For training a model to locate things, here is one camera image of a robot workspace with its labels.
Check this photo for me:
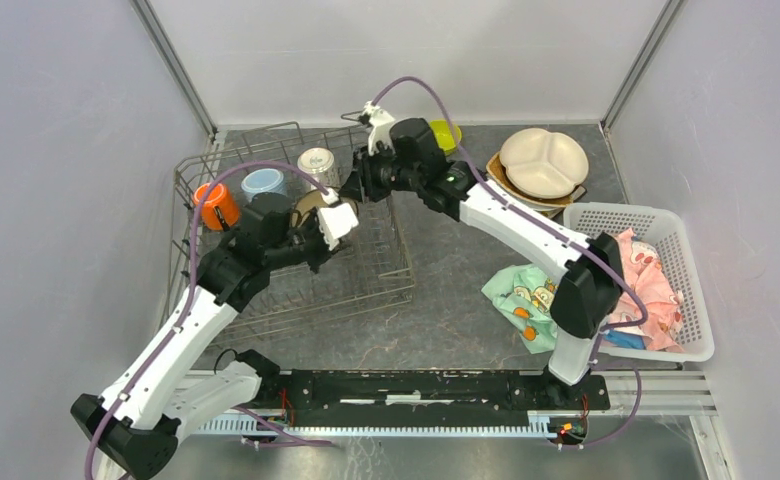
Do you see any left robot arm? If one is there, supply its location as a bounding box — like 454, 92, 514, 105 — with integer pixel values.
71, 191, 359, 479

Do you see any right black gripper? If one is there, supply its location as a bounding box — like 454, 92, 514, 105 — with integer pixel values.
340, 139, 424, 203

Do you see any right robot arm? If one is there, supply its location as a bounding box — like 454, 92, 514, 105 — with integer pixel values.
343, 113, 625, 408

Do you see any green cartoon cloth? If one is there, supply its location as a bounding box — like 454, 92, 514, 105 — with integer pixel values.
481, 264, 558, 354

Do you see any lime green bowl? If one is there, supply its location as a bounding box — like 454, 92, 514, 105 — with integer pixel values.
428, 120, 462, 156

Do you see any pink patterned cloth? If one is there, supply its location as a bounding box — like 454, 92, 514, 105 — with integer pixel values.
608, 228, 683, 353

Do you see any blue cloth in basket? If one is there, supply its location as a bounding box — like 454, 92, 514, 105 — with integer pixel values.
602, 329, 646, 350

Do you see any grey wire dish rack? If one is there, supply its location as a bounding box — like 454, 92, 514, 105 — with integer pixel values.
167, 113, 415, 347

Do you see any cream divided plate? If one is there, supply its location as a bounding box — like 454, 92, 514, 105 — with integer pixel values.
499, 128, 589, 199

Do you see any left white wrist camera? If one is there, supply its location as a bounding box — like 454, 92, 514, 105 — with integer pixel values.
317, 189, 359, 251

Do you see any orange mug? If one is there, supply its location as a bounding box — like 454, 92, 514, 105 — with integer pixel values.
200, 183, 240, 232

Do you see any white floral mug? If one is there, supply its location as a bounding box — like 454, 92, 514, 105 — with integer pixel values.
297, 147, 342, 188

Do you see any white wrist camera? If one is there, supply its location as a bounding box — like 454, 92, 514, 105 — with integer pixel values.
358, 101, 397, 156
317, 189, 359, 251

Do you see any square floral plate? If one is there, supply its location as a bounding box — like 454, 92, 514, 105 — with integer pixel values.
534, 185, 587, 219

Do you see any light blue mug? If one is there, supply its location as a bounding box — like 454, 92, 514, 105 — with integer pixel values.
240, 168, 288, 202

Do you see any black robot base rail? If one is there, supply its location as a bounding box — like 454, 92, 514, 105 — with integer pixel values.
214, 349, 613, 444

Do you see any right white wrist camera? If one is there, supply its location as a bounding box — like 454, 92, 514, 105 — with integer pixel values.
358, 101, 397, 156

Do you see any beige brown-rimmed bowl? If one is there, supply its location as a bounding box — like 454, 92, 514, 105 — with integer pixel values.
291, 190, 328, 227

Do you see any white plastic basket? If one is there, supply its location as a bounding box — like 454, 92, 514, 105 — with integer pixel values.
563, 202, 715, 363

